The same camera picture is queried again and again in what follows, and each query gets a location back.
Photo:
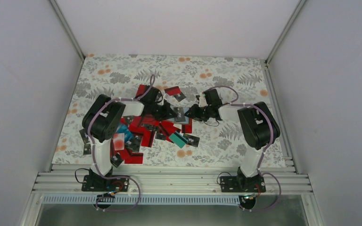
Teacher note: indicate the teal card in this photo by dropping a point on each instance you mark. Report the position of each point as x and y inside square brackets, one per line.
[178, 139]

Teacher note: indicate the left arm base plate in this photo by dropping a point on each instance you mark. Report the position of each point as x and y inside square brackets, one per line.
[91, 184]

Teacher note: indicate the red card near holder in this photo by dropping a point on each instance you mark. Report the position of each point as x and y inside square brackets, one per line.
[187, 128]

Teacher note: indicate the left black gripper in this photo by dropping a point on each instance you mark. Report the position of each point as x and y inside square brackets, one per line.
[165, 115]

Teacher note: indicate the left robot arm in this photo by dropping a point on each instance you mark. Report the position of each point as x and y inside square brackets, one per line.
[103, 118]

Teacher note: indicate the red card bottom front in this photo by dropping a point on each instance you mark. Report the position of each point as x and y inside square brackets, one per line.
[135, 158]

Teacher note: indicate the red card pile centre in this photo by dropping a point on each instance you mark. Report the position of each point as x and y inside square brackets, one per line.
[148, 127]

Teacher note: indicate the black vip card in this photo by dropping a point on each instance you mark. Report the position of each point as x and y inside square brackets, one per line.
[86, 149]
[84, 136]
[192, 140]
[116, 160]
[179, 97]
[180, 116]

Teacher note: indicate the red card far left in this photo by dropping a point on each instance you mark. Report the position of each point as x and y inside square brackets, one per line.
[141, 90]

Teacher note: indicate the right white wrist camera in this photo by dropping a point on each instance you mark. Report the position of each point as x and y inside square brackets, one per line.
[202, 101]

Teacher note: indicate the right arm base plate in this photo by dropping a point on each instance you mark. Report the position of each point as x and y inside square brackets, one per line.
[236, 184]

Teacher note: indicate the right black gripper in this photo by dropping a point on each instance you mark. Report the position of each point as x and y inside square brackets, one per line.
[194, 115]

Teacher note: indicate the red card far centre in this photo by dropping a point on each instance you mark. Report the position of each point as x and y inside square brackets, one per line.
[172, 91]

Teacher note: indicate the aluminium rail frame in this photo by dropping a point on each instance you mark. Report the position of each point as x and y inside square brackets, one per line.
[166, 185]

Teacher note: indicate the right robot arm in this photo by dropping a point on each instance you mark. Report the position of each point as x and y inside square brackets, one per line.
[258, 125]

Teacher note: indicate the brown leather card holder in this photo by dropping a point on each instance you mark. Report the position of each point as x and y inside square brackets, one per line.
[173, 118]

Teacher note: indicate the blue card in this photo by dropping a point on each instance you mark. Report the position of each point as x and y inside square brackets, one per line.
[122, 128]

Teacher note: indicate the black VIP card under red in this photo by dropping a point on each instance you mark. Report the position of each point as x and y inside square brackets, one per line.
[179, 97]

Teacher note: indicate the white card red blot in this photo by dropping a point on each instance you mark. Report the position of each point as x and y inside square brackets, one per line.
[118, 141]

